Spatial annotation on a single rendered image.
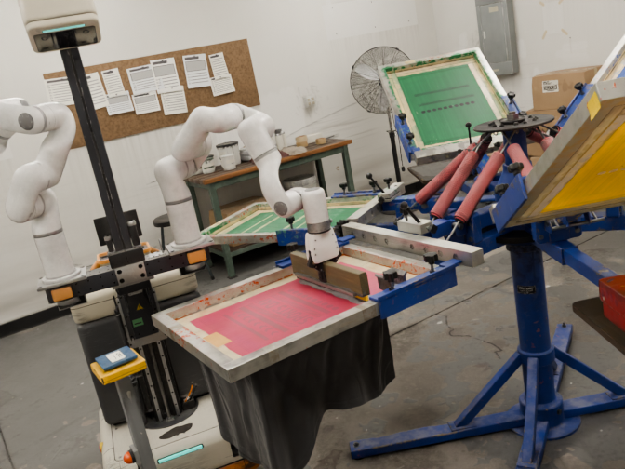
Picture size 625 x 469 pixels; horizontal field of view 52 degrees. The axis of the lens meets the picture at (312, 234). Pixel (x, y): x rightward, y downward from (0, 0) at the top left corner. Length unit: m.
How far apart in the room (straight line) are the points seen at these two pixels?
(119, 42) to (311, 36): 1.88
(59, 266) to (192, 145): 0.59
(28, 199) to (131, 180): 3.63
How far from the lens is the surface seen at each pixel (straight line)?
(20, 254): 5.63
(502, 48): 6.83
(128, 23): 5.82
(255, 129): 2.04
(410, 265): 2.13
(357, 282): 1.93
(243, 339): 1.89
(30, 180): 2.14
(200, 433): 2.86
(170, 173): 2.24
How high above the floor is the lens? 1.70
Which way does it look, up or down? 16 degrees down
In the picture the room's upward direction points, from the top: 11 degrees counter-clockwise
